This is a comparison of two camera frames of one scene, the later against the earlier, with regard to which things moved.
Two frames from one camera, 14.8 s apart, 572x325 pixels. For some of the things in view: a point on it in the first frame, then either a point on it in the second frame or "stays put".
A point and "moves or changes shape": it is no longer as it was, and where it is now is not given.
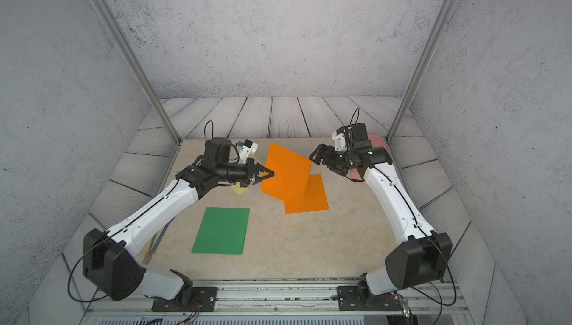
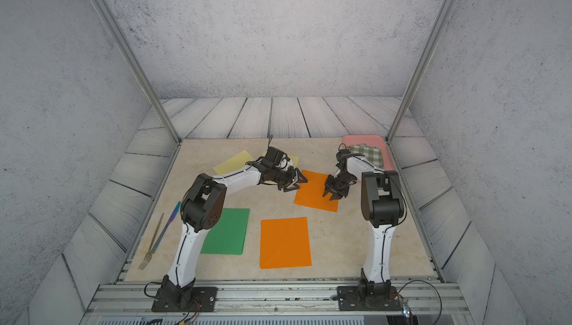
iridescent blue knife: x=161 y=235 stays put
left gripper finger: x=259 y=179 → x=292 y=186
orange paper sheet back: x=291 y=174 moves or changes shape
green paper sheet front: x=223 y=231 stays put
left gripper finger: x=259 y=168 → x=301 y=177
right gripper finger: x=322 y=152 → x=328 y=184
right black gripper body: x=339 y=161 → x=340 y=184
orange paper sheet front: x=314 y=197 → x=284 y=243
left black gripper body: x=233 y=174 → x=283 y=177
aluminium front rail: x=276 y=303 stays put
